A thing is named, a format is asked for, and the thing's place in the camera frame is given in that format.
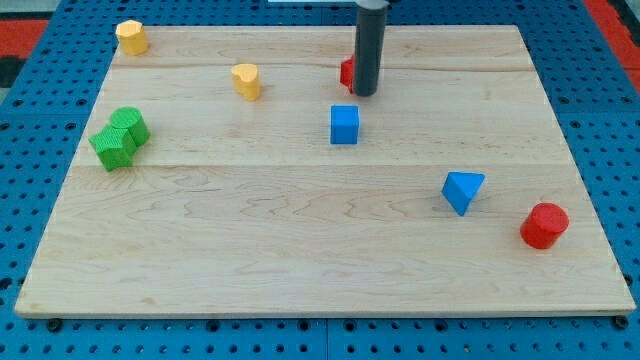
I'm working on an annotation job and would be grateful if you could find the red star block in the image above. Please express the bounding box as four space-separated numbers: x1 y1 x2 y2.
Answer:
339 55 354 94

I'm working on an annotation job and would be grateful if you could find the blue triangular prism block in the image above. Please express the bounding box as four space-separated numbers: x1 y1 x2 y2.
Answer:
441 172 486 216

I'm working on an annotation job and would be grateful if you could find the yellow heart block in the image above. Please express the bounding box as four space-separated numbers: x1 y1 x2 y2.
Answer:
231 63 261 101

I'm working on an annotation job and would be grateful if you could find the yellow hexagon block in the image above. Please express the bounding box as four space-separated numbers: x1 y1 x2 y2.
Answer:
115 20 149 56

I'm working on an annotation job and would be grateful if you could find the light wooden board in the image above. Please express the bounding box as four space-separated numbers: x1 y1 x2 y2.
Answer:
15 25 635 319

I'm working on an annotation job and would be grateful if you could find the green star block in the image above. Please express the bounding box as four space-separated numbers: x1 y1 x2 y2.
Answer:
89 125 137 172

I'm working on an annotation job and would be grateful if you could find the red cylinder block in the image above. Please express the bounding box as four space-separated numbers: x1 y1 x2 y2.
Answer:
520 203 569 249

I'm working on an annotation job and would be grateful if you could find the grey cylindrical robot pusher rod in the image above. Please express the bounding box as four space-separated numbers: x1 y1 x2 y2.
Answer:
352 0 389 97

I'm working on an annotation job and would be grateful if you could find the blue cube block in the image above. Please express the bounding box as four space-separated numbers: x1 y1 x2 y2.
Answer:
330 105 360 145

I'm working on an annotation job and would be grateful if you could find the green cylinder block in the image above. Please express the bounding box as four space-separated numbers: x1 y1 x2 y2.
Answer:
109 106 150 147

